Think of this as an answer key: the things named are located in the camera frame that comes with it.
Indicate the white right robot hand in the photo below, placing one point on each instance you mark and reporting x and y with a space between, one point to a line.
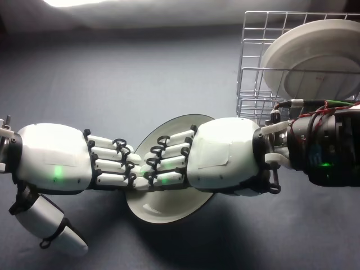
225 154

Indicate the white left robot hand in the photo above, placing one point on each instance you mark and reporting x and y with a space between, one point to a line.
50 157

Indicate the white plate with leaf print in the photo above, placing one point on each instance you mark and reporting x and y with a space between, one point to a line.
168 205
309 70

